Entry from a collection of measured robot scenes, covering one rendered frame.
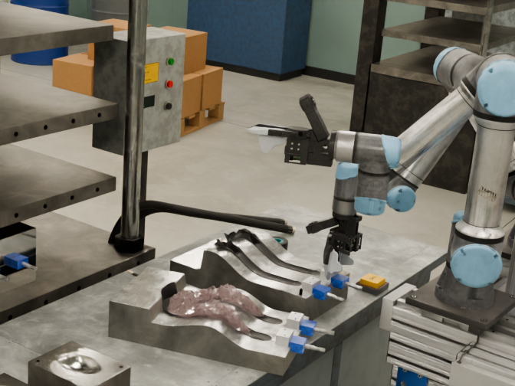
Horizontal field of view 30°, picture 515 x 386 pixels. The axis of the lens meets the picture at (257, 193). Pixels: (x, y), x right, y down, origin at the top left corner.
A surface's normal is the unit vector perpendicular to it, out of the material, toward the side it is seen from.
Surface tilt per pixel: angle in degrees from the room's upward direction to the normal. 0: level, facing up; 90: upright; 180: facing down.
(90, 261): 0
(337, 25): 90
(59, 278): 0
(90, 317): 0
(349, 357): 90
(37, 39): 90
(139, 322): 90
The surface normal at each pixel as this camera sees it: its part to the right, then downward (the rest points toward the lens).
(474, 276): -0.18, 0.43
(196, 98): 0.92, 0.19
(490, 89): -0.16, 0.18
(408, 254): 0.07, -0.95
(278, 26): -0.53, 0.23
